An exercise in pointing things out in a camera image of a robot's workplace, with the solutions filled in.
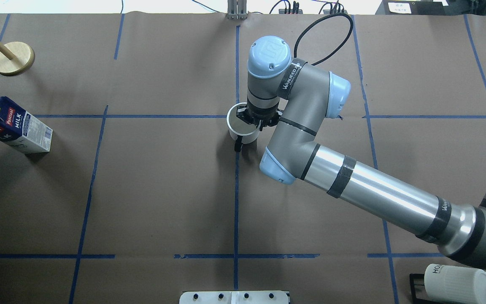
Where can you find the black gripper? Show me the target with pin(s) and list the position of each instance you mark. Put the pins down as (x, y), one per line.
(243, 114)

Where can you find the white smiley mug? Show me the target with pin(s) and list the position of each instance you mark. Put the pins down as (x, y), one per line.
(241, 132)

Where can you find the blue milk carton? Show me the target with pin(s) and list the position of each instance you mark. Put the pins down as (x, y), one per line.
(22, 130)

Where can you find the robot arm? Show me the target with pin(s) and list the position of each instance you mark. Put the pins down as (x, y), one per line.
(295, 97)

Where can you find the white ribbed mug far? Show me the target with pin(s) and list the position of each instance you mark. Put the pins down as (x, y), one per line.
(455, 285)

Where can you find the wooden mug tree stand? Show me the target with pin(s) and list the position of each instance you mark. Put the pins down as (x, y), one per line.
(15, 58)

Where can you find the aluminium frame post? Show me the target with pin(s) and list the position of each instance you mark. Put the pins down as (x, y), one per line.
(237, 10)

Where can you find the black wire mug rack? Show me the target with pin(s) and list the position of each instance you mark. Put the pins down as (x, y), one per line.
(416, 282)

